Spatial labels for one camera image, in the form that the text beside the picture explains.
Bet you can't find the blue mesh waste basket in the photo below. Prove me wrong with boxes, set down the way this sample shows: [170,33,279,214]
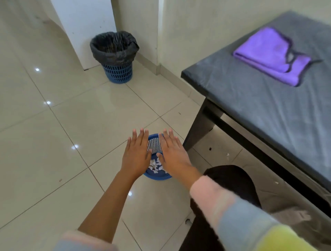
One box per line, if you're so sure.
[143,133,173,181]

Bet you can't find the gathered paper scraps pile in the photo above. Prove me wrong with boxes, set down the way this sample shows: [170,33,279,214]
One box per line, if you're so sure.
[149,158,167,174]

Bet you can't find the person's right forearm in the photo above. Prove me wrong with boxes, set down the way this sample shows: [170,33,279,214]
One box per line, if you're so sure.
[178,165,319,251]

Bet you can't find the white wall conduit strip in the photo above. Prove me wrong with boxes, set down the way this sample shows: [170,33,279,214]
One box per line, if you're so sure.
[157,0,166,67]

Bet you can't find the white cabinet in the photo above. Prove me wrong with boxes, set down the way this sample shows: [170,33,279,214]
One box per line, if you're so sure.
[50,0,117,71]

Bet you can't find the black table frame rail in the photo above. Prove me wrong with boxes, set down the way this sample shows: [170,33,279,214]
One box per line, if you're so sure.
[213,108,331,219]

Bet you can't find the purple cloth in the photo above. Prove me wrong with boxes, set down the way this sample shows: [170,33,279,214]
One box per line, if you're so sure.
[232,27,322,87]

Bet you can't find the person's black trousers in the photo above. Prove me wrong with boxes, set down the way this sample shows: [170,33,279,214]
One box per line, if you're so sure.
[179,165,262,251]

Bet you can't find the person's left forearm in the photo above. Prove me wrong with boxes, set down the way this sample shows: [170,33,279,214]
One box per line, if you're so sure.
[53,170,140,251]

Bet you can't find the dark grey covered table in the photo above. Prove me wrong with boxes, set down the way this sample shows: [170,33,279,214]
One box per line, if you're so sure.
[181,10,331,193]

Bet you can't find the person's right hand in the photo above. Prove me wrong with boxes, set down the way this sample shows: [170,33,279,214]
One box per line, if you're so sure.
[156,129,193,176]

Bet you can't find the person's left hand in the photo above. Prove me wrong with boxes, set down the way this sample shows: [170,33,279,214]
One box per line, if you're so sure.
[120,128,153,179]

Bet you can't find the blue plastic waste basket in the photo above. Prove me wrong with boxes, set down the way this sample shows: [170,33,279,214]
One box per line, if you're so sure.
[101,61,134,84]

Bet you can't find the black garbage bag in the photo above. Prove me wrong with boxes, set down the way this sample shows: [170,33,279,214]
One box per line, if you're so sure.
[90,31,140,68]

